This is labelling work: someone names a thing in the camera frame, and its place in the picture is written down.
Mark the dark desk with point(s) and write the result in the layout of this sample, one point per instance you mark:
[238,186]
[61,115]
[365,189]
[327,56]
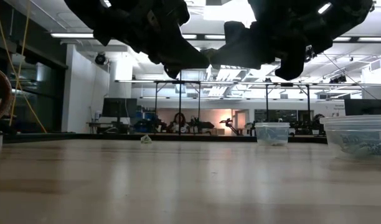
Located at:
[94,124]

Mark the round black ceiling lamp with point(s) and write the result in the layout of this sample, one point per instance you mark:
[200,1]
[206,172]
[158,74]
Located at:
[100,59]
[311,53]

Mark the black table border strip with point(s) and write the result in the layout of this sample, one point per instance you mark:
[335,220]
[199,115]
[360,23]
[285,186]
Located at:
[209,138]

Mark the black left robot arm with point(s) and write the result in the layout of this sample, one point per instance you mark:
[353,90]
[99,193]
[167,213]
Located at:
[91,15]

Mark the bright ceiling light panel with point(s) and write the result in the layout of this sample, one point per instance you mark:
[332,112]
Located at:
[228,12]

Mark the white LED light strip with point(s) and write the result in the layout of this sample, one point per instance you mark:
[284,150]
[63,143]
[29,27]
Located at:
[190,36]
[72,35]
[374,39]
[213,37]
[341,39]

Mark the black background robot arm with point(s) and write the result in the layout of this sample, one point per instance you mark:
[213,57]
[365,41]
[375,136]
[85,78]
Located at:
[312,124]
[204,125]
[229,123]

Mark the black metal rig frame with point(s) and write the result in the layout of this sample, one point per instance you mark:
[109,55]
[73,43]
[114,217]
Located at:
[156,109]
[267,105]

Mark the clear plastic bin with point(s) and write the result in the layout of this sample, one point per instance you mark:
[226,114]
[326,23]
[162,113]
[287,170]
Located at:
[262,125]
[333,127]

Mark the black vertical pole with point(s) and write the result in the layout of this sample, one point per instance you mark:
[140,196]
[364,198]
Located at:
[180,102]

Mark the black computer monitor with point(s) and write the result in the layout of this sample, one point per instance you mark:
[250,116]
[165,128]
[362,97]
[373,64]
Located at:
[363,107]
[119,107]

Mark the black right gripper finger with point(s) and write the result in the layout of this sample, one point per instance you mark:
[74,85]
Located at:
[243,53]
[291,67]

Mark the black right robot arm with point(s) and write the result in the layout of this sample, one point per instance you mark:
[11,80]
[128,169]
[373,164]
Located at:
[346,15]

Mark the blue storage bins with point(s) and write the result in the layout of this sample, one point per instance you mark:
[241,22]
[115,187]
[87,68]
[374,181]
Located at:
[147,119]

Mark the black overhead frame bar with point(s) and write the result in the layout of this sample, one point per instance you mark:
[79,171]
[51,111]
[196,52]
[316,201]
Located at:
[200,36]

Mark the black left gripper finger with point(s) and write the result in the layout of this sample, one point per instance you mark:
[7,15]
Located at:
[173,73]
[178,53]

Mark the black track lamp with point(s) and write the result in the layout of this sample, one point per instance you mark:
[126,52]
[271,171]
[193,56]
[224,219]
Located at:
[339,79]

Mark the person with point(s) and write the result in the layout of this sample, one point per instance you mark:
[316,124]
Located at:
[179,126]

